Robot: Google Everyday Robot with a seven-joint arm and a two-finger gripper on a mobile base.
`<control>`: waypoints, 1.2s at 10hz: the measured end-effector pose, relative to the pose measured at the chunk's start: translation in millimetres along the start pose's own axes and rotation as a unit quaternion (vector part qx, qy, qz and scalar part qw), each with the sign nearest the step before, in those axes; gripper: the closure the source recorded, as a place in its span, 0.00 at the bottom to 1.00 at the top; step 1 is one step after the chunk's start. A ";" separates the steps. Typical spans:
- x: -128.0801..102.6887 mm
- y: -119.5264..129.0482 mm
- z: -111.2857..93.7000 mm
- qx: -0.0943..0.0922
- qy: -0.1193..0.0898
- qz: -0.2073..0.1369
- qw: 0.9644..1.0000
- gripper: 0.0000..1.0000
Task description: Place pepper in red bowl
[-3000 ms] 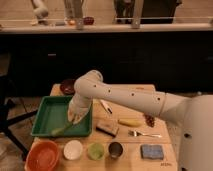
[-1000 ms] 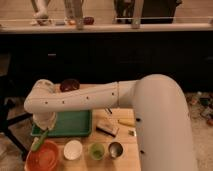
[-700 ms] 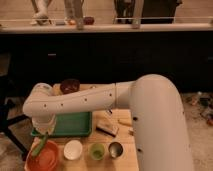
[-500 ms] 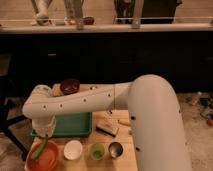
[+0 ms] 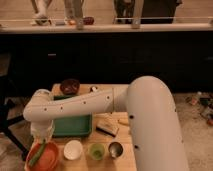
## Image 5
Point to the metal cup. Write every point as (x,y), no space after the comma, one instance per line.
(115,149)

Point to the light green cup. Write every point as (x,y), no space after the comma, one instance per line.
(96,151)

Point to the orange-red bowl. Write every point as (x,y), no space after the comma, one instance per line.
(48,160)

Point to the white small bowl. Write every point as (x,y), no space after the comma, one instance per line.
(73,150)

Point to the wooden block brush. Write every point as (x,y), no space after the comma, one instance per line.
(107,128)

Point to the dark brown bowl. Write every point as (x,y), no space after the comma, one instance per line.
(70,86)

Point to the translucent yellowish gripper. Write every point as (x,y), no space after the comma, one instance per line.
(42,131)

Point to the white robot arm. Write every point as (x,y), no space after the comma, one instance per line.
(153,119)

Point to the small red background bowl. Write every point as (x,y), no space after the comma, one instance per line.
(88,20)

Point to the black office chair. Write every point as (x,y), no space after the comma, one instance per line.
(6,106)

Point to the green plastic tray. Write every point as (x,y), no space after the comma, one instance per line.
(78,126)

